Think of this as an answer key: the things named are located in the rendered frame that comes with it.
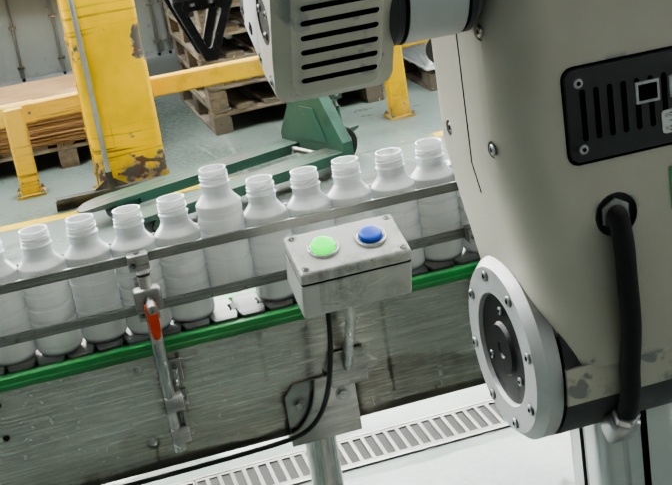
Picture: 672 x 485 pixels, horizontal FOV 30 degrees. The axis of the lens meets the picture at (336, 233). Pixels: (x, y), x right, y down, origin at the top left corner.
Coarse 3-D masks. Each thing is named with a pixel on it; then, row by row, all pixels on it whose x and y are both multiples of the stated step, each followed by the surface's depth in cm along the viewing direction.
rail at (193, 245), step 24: (408, 192) 166; (432, 192) 167; (312, 216) 164; (336, 216) 165; (192, 240) 161; (216, 240) 161; (432, 240) 169; (96, 264) 158; (120, 264) 159; (0, 288) 156; (24, 288) 156; (216, 288) 163; (240, 288) 164; (120, 312) 160; (24, 336) 158
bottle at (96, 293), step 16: (80, 224) 158; (80, 240) 159; (96, 240) 160; (64, 256) 160; (80, 256) 159; (96, 256) 159; (112, 272) 161; (80, 288) 160; (96, 288) 160; (112, 288) 161; (80, 304) 161; (96, 304) 160; (112, 304) 162; (96, 336) 162; (112, 336) 162
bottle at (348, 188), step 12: (348, 156) 169; (336, 168) 166; (348, 168) 166; (336, 180) 167; (348, 180) 166; (360, 180) 167; (336, 192) 167; (348, 192) 166; (360, 192) 166; (336, 204) 167; (348, 204) 166; (348, 216) 167; (360, 216) 167; (372, 216) 168
